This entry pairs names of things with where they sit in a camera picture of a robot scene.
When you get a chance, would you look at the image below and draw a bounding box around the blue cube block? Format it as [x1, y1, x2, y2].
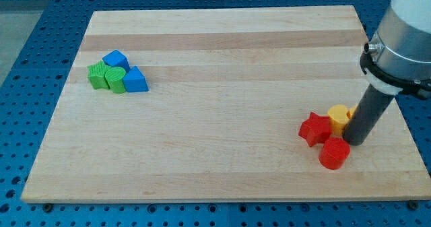
[102, 50, 130, 72]

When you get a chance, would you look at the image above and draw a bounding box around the red cylinder block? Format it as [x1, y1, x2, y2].
[319, 137, 350, 170]

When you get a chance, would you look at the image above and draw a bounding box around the yellow hexagon block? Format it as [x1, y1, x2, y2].
[347, 105, 357, 119]

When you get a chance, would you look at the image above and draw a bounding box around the blue triangular prism block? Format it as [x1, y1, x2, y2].
[123, 66, 149, 92]

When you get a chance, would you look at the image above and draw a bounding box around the yellow heart block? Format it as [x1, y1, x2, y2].
[327, 104, 350, 136]

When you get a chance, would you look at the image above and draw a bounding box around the green cylinder block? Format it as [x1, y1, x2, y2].
[105, 67, 127, 94]

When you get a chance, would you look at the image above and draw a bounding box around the red star block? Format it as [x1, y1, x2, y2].
[298, 112, 332, 147]

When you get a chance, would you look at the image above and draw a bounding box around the light wooden board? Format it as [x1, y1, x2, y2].
[21, 5, 430, 203]

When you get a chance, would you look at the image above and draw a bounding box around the green star block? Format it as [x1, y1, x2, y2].
[88, 61, 110, 90]

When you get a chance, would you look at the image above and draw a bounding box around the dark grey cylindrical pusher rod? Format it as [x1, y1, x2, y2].
[342, 85, 394, 145]

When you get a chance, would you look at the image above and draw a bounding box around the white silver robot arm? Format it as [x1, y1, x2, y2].
[360, 0, 430, 99]

